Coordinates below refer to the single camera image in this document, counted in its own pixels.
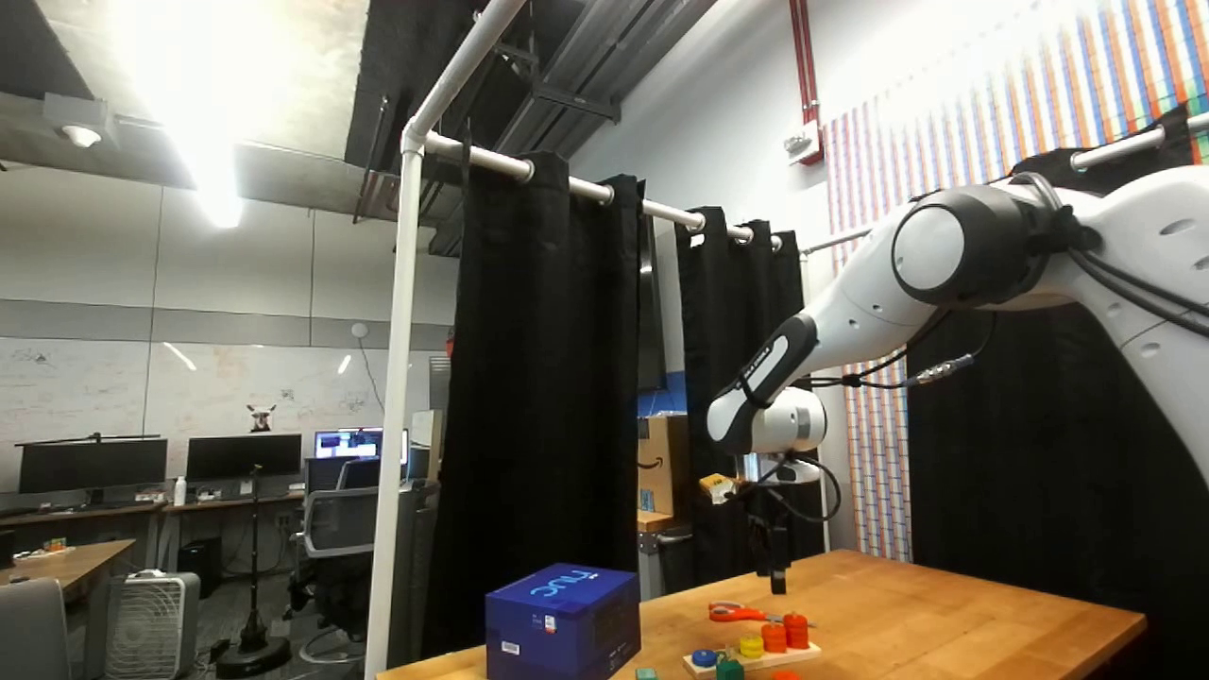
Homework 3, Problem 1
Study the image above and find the white slanted PVC pipe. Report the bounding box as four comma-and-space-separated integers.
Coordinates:
397, 0, 533, 144

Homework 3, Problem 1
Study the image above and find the lit blue computer screen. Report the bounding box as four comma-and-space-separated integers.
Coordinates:
311, 424, 386, 463

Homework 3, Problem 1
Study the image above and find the black backdrop curtain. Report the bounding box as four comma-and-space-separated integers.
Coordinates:
902, 125, 1209, 680

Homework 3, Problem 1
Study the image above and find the red wall pipe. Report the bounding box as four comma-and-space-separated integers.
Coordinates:
786, 0, 829, 128

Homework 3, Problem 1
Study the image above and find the silver curtain rod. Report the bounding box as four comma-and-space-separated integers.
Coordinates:
418, 128, 763, 251

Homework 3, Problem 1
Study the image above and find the grey chair back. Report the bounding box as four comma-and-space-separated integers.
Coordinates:
0, 573, 77, 680

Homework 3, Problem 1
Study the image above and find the silver backdrop rod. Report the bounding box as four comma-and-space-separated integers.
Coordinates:
799, 110, 1209, 259

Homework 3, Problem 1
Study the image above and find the brown cardboard box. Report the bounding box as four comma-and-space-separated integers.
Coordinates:
634, 411, 680, 523

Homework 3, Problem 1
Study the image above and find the blue cardboard box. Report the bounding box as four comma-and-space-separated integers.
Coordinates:
483, 558, 645, 680

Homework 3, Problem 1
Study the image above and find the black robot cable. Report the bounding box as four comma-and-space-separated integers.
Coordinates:
751, 348, 989, 534

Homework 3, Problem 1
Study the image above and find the blue sheet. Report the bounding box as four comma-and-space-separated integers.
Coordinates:
631, 368, 695, 424

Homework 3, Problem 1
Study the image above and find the small wooden desk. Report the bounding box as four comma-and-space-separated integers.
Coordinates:
0, 535, 141, 612

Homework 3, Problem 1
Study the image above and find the wooden ring stacking board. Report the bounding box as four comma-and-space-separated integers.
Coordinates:
680, 635, 824, 680

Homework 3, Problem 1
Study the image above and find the white fire alarm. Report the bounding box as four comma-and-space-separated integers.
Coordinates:
780, 117, 829, 165

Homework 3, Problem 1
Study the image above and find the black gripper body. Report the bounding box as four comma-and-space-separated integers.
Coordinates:
737, 476, 800, 540

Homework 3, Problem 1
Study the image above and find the narrow black curtain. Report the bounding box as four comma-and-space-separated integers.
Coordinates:
668, 203, 831, 593

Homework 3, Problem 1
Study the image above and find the white vertical PVC pipe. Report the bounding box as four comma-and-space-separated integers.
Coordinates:
359, 117, 436, 680

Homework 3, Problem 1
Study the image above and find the grey trash bin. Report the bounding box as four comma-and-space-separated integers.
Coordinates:
634, 516, 699, 597

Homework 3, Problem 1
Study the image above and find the large black computer monitor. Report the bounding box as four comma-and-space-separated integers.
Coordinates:
17, 431, 172, 500

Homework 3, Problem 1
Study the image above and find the long office desk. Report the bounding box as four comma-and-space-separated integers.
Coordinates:
0, 492, 315, 530

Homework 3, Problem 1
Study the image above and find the flat red ring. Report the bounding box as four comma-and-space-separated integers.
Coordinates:
704, 602, 775, 627

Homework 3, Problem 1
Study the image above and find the grey mesh office chair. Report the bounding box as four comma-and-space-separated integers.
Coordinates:
291, 485, 386, 635

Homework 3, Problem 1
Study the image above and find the white box fan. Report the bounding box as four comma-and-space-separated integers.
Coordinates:
102, 567, 203, 680

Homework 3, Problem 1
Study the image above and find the wide black curtain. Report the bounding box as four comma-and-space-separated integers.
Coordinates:
416, 150, 651, 661

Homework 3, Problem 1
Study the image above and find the tan wrist camera box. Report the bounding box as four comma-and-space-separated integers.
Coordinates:
695, 467, 743, 509

